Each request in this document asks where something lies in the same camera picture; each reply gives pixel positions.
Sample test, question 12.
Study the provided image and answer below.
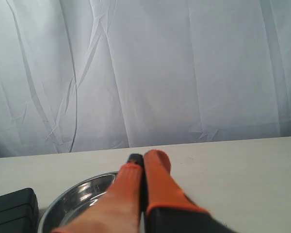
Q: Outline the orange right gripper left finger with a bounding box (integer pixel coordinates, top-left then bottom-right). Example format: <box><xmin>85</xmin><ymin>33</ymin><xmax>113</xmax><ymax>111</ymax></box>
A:
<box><xmin>52</xmin><ymin>154</ymin><xmax>143</xmax><ymax>233</ymax></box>

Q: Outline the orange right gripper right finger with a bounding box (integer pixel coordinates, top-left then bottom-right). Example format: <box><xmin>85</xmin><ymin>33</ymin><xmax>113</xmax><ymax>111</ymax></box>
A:
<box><xmin>144</xmin><ymin>150</ymin><xmax>234</xmax><ymax>233</ymax></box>

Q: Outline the black plastic tool case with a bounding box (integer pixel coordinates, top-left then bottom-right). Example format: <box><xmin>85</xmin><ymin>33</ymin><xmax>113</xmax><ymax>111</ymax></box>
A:
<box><xmin>0</xmin><ymin>187</ymin><xmax>39</xmax><ymax>233</ymax></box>

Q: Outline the round steel tray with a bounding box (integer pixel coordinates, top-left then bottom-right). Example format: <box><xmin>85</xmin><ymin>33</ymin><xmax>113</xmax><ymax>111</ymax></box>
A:
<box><xmin>37</xmin><ymin>172</ymin><xmax>117</xmax><ymax>233</ymax></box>

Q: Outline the white backdrop cloth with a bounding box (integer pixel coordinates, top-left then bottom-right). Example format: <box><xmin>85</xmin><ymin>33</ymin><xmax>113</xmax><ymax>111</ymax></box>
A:
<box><xmin>0</xmin><ymin>0</ymin><xmax>291</xmax><ymax>158</ymax></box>

